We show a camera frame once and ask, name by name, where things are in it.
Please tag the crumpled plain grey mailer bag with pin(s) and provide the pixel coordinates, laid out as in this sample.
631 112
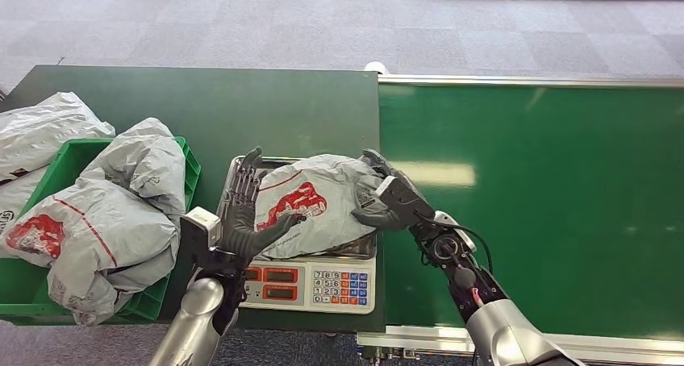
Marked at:
144 160

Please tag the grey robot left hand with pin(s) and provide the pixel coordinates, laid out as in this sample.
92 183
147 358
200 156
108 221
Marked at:
240 230

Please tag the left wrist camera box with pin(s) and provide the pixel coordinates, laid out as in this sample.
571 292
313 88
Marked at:
202 227

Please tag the green conveyor belt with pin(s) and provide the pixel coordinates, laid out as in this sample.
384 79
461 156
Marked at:
561 192

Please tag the green plastic crate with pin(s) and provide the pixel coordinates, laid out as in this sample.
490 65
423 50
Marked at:
64 160

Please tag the white scale with steel tray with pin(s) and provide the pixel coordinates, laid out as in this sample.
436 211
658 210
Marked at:
320 289

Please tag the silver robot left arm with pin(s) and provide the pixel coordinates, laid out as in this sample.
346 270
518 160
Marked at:
195 321

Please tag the white roller end cap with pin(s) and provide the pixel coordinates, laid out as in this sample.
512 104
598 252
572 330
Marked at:
377 67

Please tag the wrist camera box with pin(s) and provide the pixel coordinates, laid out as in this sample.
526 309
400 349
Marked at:
403 198
202 227

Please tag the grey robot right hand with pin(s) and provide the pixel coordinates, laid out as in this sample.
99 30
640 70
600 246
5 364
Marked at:
377 216

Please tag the pale grey mailer bag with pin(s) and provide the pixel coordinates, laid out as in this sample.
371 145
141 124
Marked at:
42 128

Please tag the silver conveyor side rail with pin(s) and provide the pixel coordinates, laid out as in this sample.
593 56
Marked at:
422 339

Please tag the large grey mailer, red stripe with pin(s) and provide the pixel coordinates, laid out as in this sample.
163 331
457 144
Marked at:
101 230

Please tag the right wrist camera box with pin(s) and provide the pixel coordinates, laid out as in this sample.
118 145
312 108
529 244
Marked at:
403 198

